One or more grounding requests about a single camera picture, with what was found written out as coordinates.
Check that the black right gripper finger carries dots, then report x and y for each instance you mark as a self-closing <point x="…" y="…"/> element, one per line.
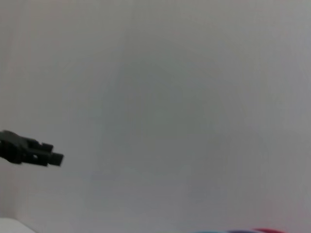
<point x="22" y="148"/>

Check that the pink plastic plate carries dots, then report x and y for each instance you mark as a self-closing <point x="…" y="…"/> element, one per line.
<point x="266" y="230"/>

